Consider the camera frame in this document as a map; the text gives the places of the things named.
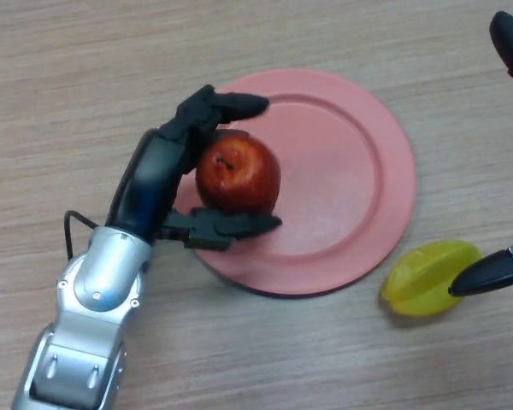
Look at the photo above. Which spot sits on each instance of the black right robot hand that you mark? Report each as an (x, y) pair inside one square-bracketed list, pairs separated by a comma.
[(508, 38)]

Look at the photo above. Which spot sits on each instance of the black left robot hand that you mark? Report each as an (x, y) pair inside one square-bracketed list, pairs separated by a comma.
[(149, 183)]

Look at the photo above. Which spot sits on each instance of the pink round plate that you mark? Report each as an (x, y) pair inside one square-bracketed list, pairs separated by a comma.
[(333, 183)]

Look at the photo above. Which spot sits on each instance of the red apple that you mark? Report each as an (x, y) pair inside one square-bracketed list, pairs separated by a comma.
[(243, 179)]

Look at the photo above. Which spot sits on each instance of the yellow starfruit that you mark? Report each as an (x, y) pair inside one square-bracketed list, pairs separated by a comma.
[(423, 277)]

